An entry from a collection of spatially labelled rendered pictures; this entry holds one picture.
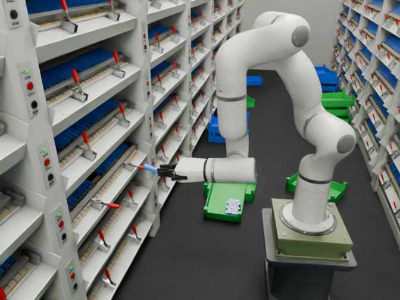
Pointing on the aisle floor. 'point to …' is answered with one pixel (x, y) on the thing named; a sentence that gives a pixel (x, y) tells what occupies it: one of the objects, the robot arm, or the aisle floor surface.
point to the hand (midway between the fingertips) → (164, 170)
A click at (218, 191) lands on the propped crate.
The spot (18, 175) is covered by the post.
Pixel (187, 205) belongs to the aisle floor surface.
